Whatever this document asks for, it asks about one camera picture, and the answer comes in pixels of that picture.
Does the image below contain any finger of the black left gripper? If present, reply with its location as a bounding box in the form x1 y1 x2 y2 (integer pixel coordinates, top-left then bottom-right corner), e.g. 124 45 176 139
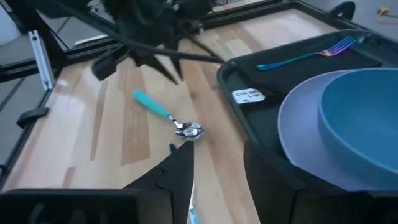
132 50 180 86
169 39 185 81

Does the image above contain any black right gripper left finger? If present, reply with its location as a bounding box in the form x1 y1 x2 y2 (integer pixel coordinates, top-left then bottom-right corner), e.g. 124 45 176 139
0 141 196 224

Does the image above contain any iridescent fork with teal handle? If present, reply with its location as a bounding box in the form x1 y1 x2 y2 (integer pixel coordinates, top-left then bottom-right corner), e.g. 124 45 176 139
256 35 358 72

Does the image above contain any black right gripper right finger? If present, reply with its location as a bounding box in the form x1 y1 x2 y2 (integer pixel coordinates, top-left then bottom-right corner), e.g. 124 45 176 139
243 141 398 224

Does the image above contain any white paper tag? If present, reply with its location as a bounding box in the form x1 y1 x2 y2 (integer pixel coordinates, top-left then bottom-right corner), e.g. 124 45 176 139
231 88 267 105

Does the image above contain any spoon with turquoise handle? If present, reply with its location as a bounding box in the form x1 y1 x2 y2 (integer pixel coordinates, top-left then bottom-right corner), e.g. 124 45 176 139
132 88 205 141

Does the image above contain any black frame clamp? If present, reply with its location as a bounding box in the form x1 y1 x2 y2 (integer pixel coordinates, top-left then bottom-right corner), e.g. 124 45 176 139
16 106 51 130
327 0 357 20

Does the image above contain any blue bowl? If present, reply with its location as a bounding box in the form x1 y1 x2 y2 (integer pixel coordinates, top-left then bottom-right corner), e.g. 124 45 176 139
317 67 398 184

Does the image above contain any white aluminium bar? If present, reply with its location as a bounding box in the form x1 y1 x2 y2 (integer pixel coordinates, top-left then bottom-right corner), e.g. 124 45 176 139
27 29 54 91

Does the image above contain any knife with turquoise handle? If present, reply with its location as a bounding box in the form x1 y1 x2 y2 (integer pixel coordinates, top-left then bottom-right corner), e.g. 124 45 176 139
187 182 200 224

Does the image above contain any lavender plate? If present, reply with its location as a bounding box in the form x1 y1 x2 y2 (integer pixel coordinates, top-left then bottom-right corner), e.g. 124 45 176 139
277 69 398 192

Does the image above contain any dark green tray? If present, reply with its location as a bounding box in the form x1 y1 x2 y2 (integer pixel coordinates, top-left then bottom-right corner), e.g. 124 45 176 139
216 29 398 175

